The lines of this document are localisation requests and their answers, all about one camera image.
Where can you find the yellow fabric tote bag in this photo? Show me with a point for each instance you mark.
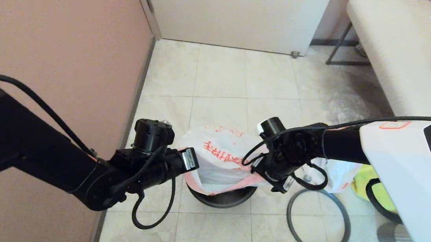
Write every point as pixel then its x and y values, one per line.
pixel 360 182

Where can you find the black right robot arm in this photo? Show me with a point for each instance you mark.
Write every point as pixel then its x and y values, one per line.
pixel 400 174

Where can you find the clear crumpled plastic bag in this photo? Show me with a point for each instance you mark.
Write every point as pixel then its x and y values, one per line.
pixel 345 106

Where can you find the grey door frame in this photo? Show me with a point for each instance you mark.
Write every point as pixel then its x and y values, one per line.
pixel 149 12

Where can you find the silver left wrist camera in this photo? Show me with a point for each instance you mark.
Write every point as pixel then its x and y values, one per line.
pixel 166 123

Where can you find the light wood table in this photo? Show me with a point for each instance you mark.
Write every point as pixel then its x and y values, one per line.
pixel 395 55

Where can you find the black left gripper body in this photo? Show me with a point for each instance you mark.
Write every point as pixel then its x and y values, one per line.
pixel 155 168

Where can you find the bottle-filled white orange trash bag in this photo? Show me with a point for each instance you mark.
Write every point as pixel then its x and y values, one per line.
pixel 341 172

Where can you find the grey white shoe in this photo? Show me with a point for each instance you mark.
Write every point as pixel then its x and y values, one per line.
pixel 360 50

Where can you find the black round trash bin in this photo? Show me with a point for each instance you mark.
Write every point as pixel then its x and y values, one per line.
pixel 223 199

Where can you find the black metal table leg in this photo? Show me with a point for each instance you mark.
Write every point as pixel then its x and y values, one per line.
pixel 337 47

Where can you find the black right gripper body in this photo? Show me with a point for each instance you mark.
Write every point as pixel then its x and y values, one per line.
pixel 296 148

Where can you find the white door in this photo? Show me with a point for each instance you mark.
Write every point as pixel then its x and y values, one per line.
pixel 230 11

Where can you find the small metal door stop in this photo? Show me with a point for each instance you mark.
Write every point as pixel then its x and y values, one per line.
pixel 295 54

